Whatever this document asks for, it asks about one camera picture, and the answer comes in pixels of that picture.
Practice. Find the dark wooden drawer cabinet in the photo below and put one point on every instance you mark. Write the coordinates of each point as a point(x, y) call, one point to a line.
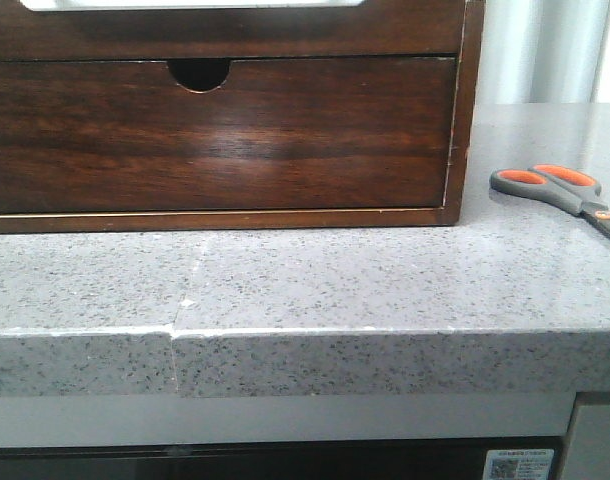
point(201, 75)

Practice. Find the white plastic organizer tray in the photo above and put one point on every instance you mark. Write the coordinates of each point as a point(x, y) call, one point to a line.
point(140, 5)

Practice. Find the grey pleated curtain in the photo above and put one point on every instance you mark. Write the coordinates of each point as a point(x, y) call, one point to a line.
point(545, 52)

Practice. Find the dark under-counter appliance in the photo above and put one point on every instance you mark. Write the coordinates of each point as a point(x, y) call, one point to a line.
point(365, 459)

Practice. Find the white cabinet panel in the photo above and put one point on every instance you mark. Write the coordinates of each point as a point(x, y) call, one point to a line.
point(587, 445)

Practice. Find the orange grey handled scissors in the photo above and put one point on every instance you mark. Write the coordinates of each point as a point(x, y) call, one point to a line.
point(569, 190)

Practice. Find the white QR code sticker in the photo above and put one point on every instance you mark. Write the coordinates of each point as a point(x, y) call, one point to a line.
point(518, 464)

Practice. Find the wooden drawer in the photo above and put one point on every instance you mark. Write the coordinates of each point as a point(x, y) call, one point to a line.
point(370, 28)
point(276, 134)

